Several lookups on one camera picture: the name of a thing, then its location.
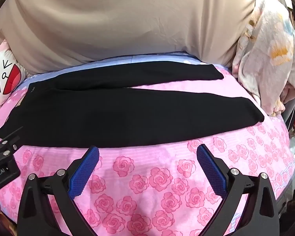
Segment beige curtain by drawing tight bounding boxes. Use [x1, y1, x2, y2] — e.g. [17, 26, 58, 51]
[0, 0, 255, 74]

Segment cat face pillow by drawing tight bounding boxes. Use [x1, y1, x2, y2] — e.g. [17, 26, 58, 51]
[0, 40, 29, 107]

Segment black pants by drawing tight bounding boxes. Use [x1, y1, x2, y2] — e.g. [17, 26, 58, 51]
[0, 61, 264, 148]

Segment floral blanket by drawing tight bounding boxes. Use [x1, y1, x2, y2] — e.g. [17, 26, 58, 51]
[232, 0, 295, 116]

